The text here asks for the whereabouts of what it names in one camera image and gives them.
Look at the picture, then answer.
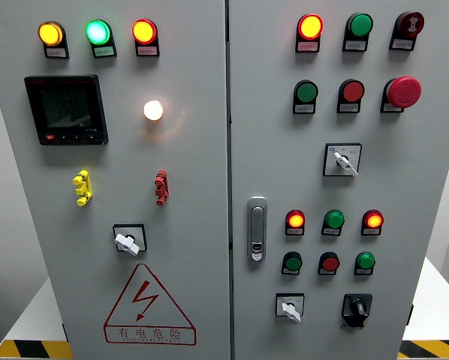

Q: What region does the black knob turn switch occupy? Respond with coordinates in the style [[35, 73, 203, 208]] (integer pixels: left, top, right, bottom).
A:
[[340, 292, 374, 330]]

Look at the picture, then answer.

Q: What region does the grey cabinet door with display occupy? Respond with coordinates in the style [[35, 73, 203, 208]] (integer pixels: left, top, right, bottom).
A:
[[0, 0, 231, 360]]

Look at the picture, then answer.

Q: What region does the silver door lock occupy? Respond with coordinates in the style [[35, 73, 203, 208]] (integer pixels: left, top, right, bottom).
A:
[[246, 195, 269, 263]]

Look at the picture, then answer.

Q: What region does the small red lamp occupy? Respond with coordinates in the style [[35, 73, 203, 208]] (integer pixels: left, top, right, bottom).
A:
[[362, 208, 384, 229], [285, 208, 306, 229]]

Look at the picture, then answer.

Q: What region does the white lamp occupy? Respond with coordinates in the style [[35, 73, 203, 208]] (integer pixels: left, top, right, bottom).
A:
[[143, 99, 165, 122]]

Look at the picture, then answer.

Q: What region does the small green push button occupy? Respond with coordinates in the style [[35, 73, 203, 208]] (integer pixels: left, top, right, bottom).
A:
[[282, 250, 304, 272]]

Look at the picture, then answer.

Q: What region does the small green dome lamp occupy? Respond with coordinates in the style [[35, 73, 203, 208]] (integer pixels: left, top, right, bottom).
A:
[[323, 209, 345, 229]]

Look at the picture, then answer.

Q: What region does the large green push button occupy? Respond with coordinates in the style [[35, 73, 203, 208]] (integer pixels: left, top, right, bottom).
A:
[[294, 79, 319, 104]]

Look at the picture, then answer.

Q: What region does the small red push button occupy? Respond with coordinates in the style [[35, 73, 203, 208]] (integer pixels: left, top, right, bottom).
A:
[[318, 251, 341, 272]]

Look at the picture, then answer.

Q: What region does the red warning triangle sticker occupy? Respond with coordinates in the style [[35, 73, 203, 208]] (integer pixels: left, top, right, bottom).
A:
[[103, 262, 197, 347]]

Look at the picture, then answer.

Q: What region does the large red push button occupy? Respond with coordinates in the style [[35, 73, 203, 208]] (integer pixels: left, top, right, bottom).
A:
[[339, 78, 366, 104]]

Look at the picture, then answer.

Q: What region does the large red lamp beside green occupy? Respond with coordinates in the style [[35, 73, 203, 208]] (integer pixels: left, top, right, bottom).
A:
[[131, 18, 158, 46]]

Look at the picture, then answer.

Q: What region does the grey cabinet door with lock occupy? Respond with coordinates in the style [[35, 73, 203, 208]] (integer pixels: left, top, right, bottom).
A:
[[228, 0, 449, 360]]

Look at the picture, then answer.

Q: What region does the black display meter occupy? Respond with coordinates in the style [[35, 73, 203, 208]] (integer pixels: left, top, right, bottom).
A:
[[24, 73, 110, 146]]

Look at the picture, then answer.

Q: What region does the large red lamp above buttons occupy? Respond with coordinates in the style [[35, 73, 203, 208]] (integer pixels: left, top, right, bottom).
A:
[[296, 13, 324, 41]]

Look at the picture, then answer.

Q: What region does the large lit green lamp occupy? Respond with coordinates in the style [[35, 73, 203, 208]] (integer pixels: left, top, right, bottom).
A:
[[85, 19, 113, 47]]

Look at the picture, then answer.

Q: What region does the large red stop button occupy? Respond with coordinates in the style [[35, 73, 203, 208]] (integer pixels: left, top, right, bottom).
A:
[[382, 76, 423, 110]]

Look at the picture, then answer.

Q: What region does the large green dome lamp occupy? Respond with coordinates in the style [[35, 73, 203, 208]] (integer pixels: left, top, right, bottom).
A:
[[345, 12, 375, 40]]

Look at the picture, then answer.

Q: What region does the large yellow lamp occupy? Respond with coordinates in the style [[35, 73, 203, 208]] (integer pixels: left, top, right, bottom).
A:
[[37, 20, 66, 48]]

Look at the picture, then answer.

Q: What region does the white platform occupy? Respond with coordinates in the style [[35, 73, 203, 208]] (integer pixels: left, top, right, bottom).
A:
[[402, 256, 449, 342]]

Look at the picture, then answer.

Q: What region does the dark red buzzer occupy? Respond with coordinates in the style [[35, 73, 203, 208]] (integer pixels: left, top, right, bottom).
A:
[[393, 10, 426, 39]]

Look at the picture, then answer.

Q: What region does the black yellow striped tape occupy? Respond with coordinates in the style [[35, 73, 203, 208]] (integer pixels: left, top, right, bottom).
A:
[[0, 339, 74, 360], [396, 339, 449, 360]]

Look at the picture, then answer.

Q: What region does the small red handle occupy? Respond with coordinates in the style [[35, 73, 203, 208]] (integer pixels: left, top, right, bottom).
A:
[[154, 169, 170, 206]]

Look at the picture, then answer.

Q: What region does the unlabelled white handle turn switch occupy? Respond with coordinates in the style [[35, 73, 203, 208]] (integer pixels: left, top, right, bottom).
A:
[[112, 223, 149, 258]]

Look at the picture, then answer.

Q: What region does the large white handle turn switch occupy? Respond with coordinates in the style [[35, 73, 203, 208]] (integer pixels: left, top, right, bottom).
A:
[[322, 142, 363, 178]]

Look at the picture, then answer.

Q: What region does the small yellow handle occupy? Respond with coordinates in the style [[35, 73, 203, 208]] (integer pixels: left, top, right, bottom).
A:
[[72, 169, 94, 207]]

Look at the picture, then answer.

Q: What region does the small white handle turn switch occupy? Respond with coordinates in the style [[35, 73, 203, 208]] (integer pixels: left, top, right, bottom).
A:
[[275, 292, 306, 324]]

